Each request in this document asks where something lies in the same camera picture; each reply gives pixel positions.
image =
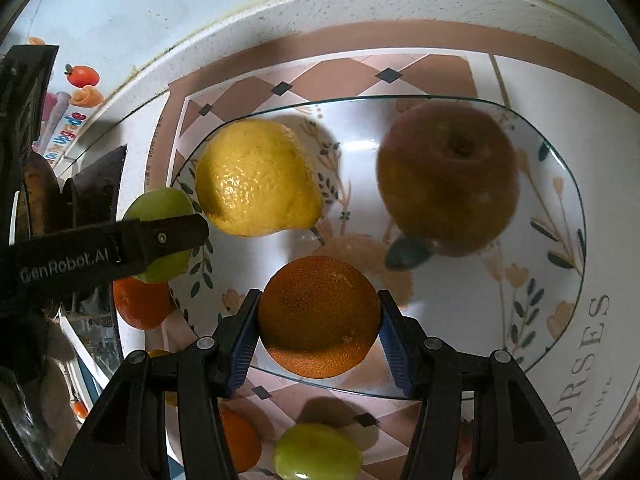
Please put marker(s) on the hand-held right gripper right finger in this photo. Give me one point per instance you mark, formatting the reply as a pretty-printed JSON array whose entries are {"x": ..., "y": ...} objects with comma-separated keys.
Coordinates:
[{"x": 396, "y": 355}]

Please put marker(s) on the floral glass plate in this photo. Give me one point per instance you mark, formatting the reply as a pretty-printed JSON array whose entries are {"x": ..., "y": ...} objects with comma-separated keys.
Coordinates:
[{"x": 352, "y": 165}]

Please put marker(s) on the orange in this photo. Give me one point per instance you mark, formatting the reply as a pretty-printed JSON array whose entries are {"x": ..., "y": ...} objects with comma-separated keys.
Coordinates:
[
  {"x": 320, "y": 315},
  {"x": 142, "y": 307},
  {"x": 245, "y": 440}
]

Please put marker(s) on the small orange round object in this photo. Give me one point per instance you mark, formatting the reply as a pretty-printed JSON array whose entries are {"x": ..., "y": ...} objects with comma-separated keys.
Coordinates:
[{"x": 80, "y": 409}]

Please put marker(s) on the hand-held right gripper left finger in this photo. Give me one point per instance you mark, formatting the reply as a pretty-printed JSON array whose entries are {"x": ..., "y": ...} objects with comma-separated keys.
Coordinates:
[{"x": 244, "y": 346}]

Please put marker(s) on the green apple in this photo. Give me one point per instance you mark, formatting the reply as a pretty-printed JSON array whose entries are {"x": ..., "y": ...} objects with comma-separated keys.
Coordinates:
[
  {"x": 160, "y": 201},
  {"x": 317, "y": 452}
]

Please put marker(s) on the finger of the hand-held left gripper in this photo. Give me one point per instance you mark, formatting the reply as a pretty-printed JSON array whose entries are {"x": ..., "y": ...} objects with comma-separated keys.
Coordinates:
[{"x": 170, "y": 237}]

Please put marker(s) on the dark red apple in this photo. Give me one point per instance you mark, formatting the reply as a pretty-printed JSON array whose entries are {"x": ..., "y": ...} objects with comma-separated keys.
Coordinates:
[{"x": 445, "y": 185}]

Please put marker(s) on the colourful lettered wall sticker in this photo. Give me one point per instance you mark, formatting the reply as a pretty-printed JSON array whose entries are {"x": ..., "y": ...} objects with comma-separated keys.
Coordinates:
[{"x": 62, "y": 127}]

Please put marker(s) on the yellow lemon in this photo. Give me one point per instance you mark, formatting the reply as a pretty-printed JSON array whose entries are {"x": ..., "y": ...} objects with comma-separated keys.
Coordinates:
[{"x": 257, "y": 180}]

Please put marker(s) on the large gold ingot wall sticker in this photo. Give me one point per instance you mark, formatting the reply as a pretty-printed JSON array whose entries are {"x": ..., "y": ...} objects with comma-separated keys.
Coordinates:
[{"x": 85, "y": 96}]

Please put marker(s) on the brown checkered counter mat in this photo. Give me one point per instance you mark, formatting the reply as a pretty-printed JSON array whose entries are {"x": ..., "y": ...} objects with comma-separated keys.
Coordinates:
[{"x": 340, "y": 75}]

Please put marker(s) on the tangerine wall sticker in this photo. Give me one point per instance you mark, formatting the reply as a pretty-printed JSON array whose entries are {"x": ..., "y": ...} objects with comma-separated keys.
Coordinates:
[{"x": 82, "y": 76}]

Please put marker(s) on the small gold ingot wall sticker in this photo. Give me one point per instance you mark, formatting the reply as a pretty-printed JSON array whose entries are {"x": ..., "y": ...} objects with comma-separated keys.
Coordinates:
[{"x": 35, "y": 40}]

